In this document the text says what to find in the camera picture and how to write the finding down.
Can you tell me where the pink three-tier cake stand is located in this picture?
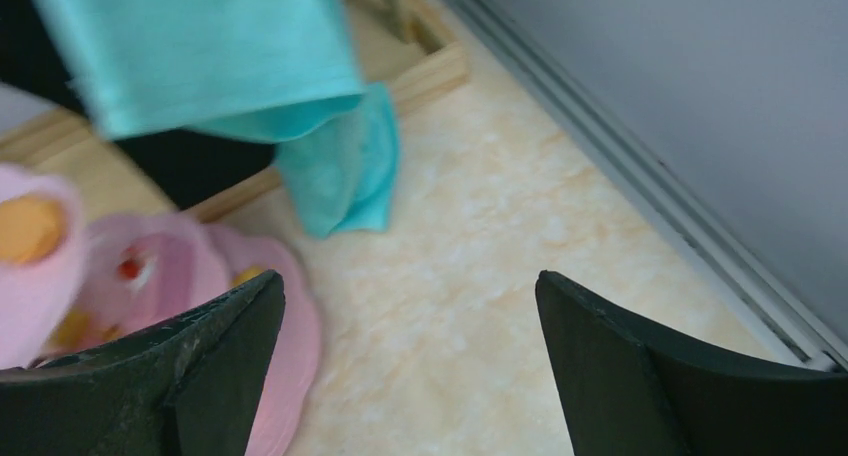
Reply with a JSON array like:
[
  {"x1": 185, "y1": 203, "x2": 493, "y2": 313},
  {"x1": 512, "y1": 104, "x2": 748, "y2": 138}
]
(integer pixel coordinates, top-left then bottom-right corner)
[{"x1": 1, "y1": 163, "x2": 322, "y2": 455}]

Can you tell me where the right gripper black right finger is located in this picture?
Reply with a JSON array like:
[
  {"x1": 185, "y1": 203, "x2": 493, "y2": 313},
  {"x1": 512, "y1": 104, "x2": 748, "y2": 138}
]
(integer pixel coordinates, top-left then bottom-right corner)
[{"x1": 535, "y1": 271, "x2": 847, "y2": 455}]

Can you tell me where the yellow cake slice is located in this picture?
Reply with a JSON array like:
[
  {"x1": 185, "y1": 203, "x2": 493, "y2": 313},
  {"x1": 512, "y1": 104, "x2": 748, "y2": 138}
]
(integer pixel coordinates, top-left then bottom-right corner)
[{"x1": 49, "y1": 308, "x2": 124, "y2": 352}]

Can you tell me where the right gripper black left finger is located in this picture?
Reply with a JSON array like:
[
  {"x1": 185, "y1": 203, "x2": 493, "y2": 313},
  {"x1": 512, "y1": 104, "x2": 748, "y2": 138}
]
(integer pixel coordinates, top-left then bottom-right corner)
[{"x1": 1, "y1": 271, "x2": 285, "y2": 455}]

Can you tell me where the orange fish shaped biscuit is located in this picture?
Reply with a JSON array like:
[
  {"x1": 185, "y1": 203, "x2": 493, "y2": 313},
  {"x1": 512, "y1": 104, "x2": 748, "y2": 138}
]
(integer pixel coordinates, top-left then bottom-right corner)
[{"x1": 232, "y1": 265, "x2": 265, "y2": 287}]

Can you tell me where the teal t-shirt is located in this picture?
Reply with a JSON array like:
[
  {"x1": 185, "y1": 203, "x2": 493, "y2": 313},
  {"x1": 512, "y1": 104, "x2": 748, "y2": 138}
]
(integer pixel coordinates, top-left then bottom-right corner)
[{"x1": 34, "y1": 0, "x2": 399, "y2": 238}]

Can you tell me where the pink cake slice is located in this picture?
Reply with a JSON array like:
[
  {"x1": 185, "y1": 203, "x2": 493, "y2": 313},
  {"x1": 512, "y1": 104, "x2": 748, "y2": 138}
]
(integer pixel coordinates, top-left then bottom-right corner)
[{"x1": 116, "y1": 246, "x2": 157, "y2": 292}]

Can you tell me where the round smooth biscuit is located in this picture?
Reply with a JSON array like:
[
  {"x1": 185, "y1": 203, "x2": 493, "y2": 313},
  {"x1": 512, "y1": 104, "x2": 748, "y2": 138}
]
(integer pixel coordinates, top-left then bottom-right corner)
[{"x1": 1, "y1": 193, "x2": 67, "y2": 265}]

